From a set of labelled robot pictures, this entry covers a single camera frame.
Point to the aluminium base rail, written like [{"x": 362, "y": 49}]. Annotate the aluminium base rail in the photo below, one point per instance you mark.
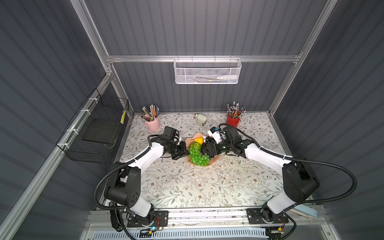
[{"x": 206, "y": 218}]

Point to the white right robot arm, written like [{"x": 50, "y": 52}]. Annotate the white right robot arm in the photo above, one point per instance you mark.
[{"x": 299, "y": 179}]

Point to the light blue pad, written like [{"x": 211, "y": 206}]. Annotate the light blue pad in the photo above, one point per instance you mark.
[{"x": 306, "y": 211}]

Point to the white wire mesh basket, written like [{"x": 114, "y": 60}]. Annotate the white wire mesh basket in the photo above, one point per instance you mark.
[{"x": 207, "y": 71}]

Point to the pink pencil cup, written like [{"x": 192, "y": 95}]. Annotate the pink pencil cup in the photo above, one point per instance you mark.
[{"x": 153, "y": 126}]

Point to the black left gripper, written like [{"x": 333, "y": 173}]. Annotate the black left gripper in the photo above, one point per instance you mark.
[{"x": 183, "y": 151}]

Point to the small green tape dispenser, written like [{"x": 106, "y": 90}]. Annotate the small green tape dispenser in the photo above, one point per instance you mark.
[{"x": 201, "y": 119}]

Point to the green grape bunch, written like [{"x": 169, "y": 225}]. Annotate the green grape bunch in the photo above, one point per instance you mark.
[{"x": 198, "y": 158}]

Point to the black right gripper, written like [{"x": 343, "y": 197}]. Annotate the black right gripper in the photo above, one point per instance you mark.
[{"x": 212, "y": 149}]

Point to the black wire wall basket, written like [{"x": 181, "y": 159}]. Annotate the black wire wall basket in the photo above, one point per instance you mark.
[{"x": 97, "y": 133}]

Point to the pink faceted fruit bowl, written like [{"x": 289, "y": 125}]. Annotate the pink faceted fruit bowl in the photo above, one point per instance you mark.
[{"x": 203, "y": 149}]

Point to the yellow lemon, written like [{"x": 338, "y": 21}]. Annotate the yellow lemon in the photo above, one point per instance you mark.
[{"x": 199, "y": 140}]

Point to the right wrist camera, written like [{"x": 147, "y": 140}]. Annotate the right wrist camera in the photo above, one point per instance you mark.
[{"x": 215, "y": 133}]

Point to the green custard apple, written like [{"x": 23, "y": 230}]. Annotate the green custard apple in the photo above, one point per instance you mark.
[{"x": 195, "y": 146}]

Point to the red pencil cup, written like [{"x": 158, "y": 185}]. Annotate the red pencil cup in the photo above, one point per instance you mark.
[{"x": 233, "y": 121}]

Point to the floral table mat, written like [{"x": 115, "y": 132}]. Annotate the floral table mat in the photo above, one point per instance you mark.
[{"x": 229, "y": 182}]

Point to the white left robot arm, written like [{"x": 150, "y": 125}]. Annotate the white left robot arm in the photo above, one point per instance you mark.
[{"x": 123, "y": 187}]

